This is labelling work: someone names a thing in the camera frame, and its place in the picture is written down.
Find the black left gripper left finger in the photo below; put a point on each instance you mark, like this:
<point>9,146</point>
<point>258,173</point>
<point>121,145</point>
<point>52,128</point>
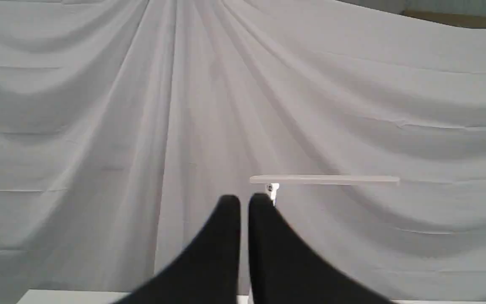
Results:
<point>207,270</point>

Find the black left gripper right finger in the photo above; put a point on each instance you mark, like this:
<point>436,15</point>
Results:
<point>285,270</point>

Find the white desk lamp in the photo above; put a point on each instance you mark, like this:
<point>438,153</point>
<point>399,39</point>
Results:
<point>272,182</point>

